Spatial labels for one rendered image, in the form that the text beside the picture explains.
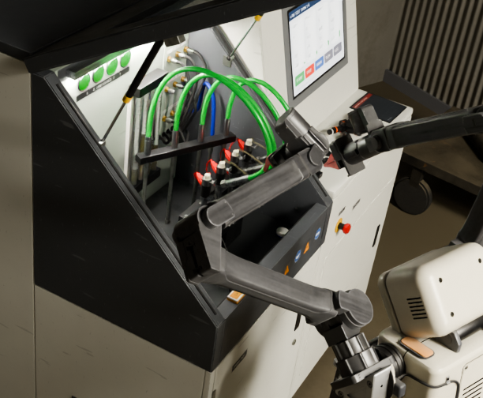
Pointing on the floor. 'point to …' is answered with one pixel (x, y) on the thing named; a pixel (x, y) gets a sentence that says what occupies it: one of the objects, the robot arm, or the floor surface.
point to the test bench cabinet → (110, 357)
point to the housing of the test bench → (12, 180)
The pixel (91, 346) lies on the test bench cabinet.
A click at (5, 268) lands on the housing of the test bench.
